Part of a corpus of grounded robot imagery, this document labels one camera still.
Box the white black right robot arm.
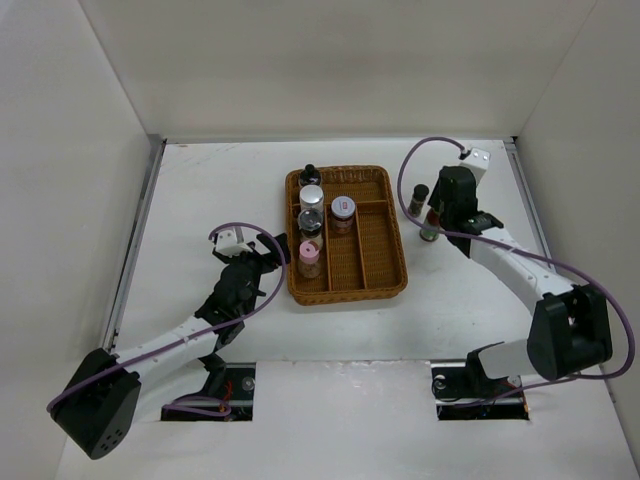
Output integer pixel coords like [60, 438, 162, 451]
[429, 166, 613, 396]

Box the silver lid blue label jar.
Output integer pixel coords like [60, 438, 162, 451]
[299, 185, 324, 214]

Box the clear lid black band jar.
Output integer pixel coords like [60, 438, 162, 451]
[297, 208, 324, 239]

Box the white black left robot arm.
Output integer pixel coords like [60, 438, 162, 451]
[47, 222, 291, 460]

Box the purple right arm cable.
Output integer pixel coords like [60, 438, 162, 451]
[397, 135, 637, 406]

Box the brown wicker divided tray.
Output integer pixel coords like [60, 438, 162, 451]
[285, 165, 408, 306]

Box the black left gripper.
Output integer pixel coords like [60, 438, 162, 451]
[214, 234, 288, 288]

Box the black cap pepper shaker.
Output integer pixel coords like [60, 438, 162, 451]
[408, 184, 430, 218]

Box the yellow cap green sauce bottle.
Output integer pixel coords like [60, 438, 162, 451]
[419, 207, 440, 242]

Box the pink lid spice jar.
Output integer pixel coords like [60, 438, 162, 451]
[298, 240, 321, 279]

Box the red white lid jar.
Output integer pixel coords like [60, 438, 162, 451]
[331, 196, 356, 234]

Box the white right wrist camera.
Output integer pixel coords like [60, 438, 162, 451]
[459, 147, 491, 184]

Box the small black cap bottle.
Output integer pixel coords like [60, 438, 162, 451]
[298, 164, 322, 188]

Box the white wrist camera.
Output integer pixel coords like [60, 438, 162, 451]
[459, 147, 491, 184]
[212, 227, 252, 258]

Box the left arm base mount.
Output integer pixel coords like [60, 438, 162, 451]
[160, 363, 257, 422]

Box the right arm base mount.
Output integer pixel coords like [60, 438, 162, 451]
[431, 361, 529, 421]

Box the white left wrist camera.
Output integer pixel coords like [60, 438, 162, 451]
[212, 227, 252, 258]

